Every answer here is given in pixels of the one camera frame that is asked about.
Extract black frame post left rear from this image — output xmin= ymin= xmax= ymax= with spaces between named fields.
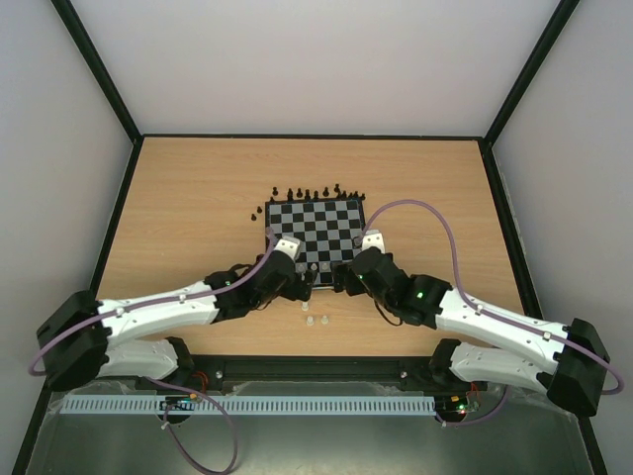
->
xmin=50 ymin=0 xmax=142 ymax=144

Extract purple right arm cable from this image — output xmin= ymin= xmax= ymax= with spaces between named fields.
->
xmin=363 ymin=198 xmax=625 ymax=427

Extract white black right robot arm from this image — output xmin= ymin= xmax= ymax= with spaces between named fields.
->
xmin=332 ymin=247 xmax=610 ymax=417

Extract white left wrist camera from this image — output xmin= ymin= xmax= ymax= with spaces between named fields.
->
xmin=274 ymin=236 xmax=302 ymax=261

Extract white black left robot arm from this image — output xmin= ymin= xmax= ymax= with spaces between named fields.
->
xmin=37 ymin=250 xmax=318 ymax=391

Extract black chess piece row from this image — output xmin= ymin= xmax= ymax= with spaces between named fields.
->
xmin=267 ymin=183 xmax=366 ymax=204

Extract black frame post right rear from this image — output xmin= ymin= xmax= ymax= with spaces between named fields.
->
xmin=485 ymin=0 xmax=581 ymax=145

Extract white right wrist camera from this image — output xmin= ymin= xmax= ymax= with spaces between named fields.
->
xmin=353 ymin=230 xmax=386 ymax=253

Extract black front frame rail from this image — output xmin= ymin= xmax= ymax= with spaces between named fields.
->
xmin=48 ymin=353 xmax=575 ymax=392

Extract black white chessboard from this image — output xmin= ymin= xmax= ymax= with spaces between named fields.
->
xmin=264 ymin=200 xmax=365 ymax=288

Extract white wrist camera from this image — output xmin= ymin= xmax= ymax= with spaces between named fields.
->
xmin=274 ymin=236 xmax=302 ymax=261
xmin=353 ymin=230 xmax=386 ymax=253

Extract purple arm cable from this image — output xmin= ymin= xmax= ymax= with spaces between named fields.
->
xmin=363 ymin=198 xmax=625 ymax=427
xmin=27 ymin=226 xmax=239 ymax=473

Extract white slotted cable duct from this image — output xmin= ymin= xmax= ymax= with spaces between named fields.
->
xmin=59 ymin=395 xmax=436 ymax=417

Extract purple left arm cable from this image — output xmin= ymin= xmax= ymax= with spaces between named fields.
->
xmin=27 ymin=226 xmax=239 ymax=473

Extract black frame post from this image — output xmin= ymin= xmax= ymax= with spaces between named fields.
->
xmin=50 ymin=0 xmax=142 ymax=144
xmin=485 ymin=0 xmax=581 ymax=145

